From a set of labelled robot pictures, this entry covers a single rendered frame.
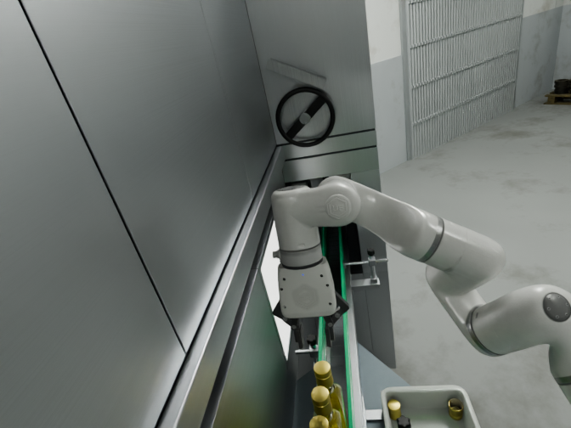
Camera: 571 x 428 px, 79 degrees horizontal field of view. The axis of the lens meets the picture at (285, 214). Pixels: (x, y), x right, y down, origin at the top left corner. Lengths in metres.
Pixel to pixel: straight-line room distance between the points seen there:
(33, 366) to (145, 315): 0.15
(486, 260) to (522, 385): 1.66
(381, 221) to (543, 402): 1.70
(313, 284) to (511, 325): 0.31
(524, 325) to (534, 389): 1.63
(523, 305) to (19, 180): 0.64
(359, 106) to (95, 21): 1.00
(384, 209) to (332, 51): 0.75
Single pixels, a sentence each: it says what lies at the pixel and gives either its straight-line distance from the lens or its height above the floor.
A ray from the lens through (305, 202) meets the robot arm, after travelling 0.57.
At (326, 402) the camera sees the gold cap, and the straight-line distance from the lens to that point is 0.74.
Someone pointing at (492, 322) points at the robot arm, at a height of 1.29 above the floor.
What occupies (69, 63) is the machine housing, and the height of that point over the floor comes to 1.78.
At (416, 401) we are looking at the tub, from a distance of 1.17.
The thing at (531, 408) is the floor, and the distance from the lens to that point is 2.21.
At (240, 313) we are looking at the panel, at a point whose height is 1.32.
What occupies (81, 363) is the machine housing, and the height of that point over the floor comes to 1.54.
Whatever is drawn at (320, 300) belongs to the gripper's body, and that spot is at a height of 1.34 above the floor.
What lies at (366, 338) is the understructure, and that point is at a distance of 1.93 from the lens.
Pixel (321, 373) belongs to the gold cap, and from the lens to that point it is 0.76.
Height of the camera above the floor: 1.76
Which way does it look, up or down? 26 degrees down
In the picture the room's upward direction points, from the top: 13 degrees counter-clockwise
